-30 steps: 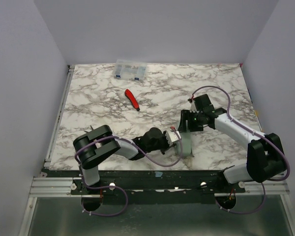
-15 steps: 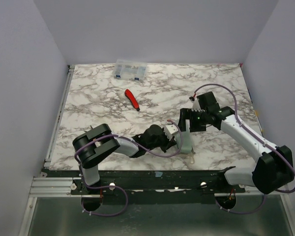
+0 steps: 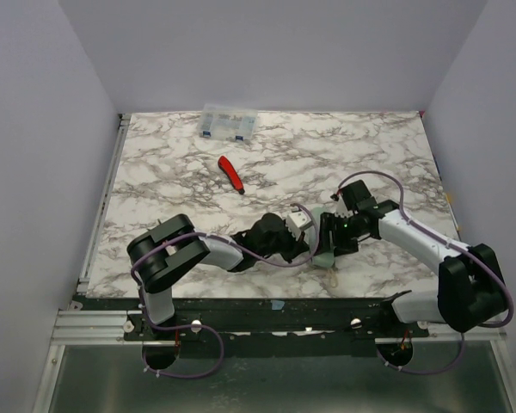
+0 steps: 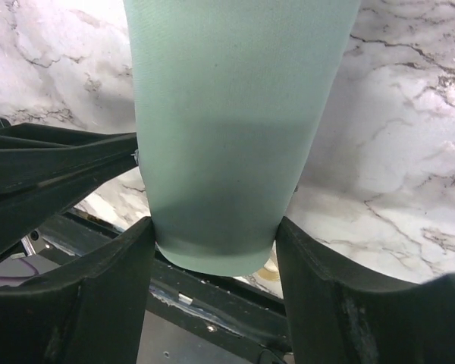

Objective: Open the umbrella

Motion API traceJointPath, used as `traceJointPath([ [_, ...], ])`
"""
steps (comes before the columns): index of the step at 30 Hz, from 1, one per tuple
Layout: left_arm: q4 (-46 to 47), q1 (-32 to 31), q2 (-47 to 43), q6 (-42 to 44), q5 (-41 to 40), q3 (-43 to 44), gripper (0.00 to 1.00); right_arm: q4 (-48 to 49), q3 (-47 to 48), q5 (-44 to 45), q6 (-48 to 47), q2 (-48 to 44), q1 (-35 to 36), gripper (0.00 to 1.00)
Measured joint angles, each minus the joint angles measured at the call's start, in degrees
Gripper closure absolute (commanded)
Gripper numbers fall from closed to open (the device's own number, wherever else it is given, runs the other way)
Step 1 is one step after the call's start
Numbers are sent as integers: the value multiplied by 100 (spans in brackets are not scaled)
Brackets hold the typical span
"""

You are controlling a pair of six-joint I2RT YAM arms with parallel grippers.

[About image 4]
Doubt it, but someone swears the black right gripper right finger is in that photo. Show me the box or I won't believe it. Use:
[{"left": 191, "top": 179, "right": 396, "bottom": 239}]
[{"left": 276, "top": 218, "right": 455, "bottom": 363}]

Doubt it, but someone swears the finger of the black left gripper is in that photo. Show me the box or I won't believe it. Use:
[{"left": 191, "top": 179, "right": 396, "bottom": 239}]
[{"left": 0, "top": 118, "right": 137, "bottom": 261}]

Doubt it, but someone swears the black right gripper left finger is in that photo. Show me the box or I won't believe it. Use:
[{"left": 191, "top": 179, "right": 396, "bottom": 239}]
[{"left": 0, "top": 218, "right": 155, "bottom": 363}]

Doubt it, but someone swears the mint green umbrella case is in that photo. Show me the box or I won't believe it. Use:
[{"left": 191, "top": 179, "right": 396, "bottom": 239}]
[{"left": 124, "top": 0, "right": 359, "bottom": 276}]

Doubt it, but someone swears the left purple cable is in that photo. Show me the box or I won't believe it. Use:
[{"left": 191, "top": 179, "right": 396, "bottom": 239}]
[{"left": 0, "top": 253, "right": 42, "bottom": 289}]

